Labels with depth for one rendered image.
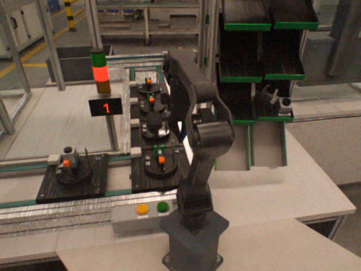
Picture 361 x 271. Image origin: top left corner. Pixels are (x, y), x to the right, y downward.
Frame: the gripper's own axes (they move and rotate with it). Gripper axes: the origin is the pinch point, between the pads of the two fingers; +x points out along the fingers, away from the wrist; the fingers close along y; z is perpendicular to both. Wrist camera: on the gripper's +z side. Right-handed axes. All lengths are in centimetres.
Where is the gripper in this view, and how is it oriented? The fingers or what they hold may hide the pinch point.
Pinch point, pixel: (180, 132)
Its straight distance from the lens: 79.8
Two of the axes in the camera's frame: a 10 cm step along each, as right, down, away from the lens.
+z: -1.6, -5.7, 8.1
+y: -9.9, 0.9, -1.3
